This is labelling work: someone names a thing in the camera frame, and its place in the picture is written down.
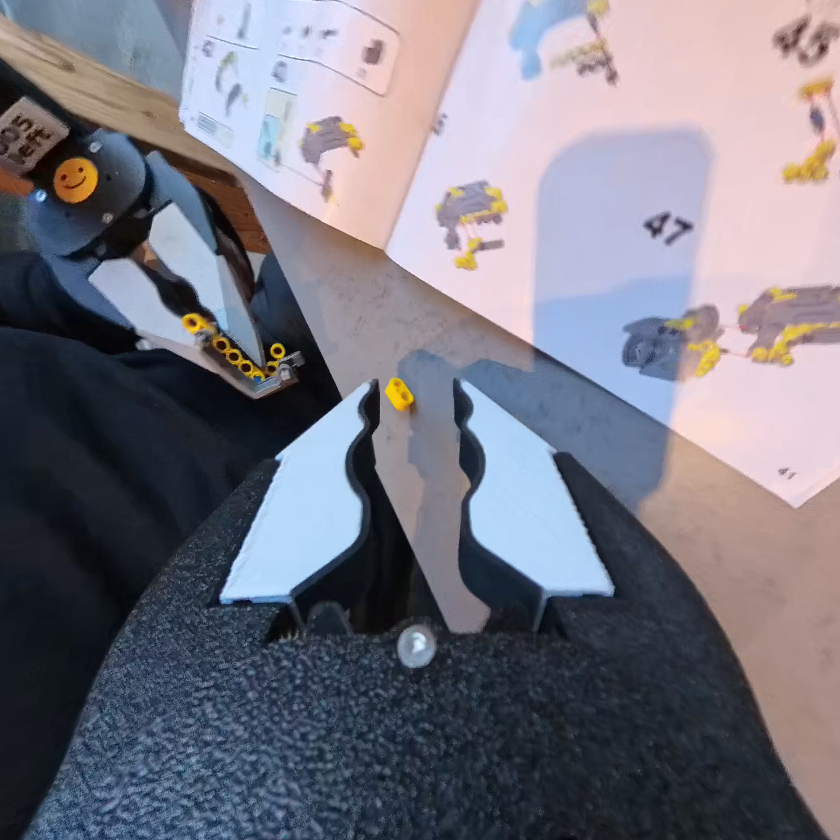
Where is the open instruction booklet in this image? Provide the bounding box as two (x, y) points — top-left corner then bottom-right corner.
(178, 0), (840, 509)

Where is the wooden beam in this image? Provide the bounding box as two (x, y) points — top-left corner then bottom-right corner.
(0, 16), (271, 256)

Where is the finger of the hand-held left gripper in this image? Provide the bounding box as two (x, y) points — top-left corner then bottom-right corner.
(150, 203), (266, 370)
(87, 256), (225, 360)

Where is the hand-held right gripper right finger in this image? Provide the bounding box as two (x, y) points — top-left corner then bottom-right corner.
(453, 378), (616, 599)

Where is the grey yellow brick assembly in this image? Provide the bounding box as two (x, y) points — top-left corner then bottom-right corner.
(180, 312), (307, 401)

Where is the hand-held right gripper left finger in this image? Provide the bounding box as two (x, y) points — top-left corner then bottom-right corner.
(218, 378), (382, 606)

